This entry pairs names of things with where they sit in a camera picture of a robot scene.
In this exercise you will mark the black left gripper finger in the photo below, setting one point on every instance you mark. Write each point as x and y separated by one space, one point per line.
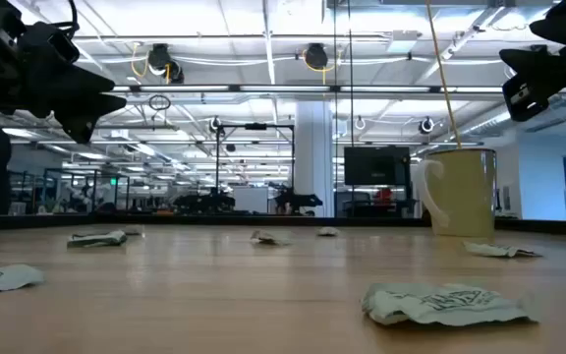
84 81
89 115

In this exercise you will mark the small white sweetener packet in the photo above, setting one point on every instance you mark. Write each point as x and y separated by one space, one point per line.
328 231

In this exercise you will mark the black background robot arm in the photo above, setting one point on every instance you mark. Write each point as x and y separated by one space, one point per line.
295 200
204 201

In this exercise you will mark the wooden stick in mug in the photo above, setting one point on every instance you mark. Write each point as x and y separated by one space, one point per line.
442 74

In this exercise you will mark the black monitor screen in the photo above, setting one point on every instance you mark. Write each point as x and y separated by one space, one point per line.
376 166

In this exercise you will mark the white board panel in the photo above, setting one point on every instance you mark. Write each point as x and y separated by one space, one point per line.
250 199

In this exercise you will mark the pale green sweetener packet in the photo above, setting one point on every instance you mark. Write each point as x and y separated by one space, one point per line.
3 277

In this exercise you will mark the red office chair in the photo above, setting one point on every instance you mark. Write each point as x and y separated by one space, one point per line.
383 195

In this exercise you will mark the crumpled white green sweetener packet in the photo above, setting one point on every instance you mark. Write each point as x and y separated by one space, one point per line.
268 238

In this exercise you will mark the white building column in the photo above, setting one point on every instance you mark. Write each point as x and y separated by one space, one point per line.
314 157

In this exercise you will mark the large crumpled green sweetener packet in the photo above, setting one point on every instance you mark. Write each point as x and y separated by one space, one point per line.
440 305

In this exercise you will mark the black table edge rail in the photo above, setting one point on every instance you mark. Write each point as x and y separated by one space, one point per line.
214 219

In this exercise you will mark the black metal frame rig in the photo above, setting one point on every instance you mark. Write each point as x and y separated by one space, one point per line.
255 127

